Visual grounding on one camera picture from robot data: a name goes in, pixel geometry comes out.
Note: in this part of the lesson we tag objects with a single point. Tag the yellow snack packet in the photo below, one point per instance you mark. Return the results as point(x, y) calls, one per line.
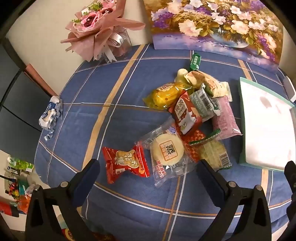
point(165, 96)

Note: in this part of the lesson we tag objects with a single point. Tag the dark cabinet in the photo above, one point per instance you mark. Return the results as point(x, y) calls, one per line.
point(18, 97)

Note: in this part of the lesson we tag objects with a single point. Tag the brown bread packet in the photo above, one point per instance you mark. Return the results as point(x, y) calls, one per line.
point(208, 82)

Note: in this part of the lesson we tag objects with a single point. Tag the red and white snack packet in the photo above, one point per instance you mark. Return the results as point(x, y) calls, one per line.
point(182, 111)

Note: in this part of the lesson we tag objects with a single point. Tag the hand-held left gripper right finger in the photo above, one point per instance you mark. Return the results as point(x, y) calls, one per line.
point(208, 177)

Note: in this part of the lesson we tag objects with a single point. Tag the pink snack packet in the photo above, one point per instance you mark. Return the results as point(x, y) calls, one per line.
point(224, 118)

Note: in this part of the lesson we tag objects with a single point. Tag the flower painting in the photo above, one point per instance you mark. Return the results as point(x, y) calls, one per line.
point(208, 23)

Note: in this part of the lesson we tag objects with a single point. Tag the clear green-edged cookie packet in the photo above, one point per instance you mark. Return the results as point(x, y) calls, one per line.
point(214, 153)

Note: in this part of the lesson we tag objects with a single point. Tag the clear packet with white cake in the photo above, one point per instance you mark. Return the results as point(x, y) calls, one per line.
point(166, 150)

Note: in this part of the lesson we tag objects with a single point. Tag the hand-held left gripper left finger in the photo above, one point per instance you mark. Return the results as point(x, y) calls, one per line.
point(89, 176)

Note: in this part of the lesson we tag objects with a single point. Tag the colourful clutter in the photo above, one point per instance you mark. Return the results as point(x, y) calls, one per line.
point(18, 185)

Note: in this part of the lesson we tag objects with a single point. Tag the white device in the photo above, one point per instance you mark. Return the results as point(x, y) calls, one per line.
point(290, 88)

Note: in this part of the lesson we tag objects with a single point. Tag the red wafer packet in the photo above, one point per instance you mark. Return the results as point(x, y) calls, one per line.
point(193, 137)

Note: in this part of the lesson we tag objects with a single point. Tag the blue plaid cloth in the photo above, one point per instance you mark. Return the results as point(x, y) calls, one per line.
point(104, 76)

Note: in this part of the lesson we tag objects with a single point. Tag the crumpled blue and white wrapper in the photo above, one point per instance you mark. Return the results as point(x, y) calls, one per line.
point(49, 113)

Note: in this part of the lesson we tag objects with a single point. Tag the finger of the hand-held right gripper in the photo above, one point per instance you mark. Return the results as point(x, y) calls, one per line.
point(291, 180)

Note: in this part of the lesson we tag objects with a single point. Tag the white tray with teal rim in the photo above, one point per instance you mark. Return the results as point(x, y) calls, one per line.
point(263, 120)

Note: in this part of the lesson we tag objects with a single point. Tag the pale green snack packet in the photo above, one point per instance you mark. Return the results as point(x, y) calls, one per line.
point(201, 103)

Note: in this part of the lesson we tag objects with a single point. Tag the cream snack packet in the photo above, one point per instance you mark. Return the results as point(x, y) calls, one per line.
point(182, 75)

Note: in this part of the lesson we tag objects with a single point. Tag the pink flower bouquet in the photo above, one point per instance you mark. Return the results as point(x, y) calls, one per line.
point(92, 20)

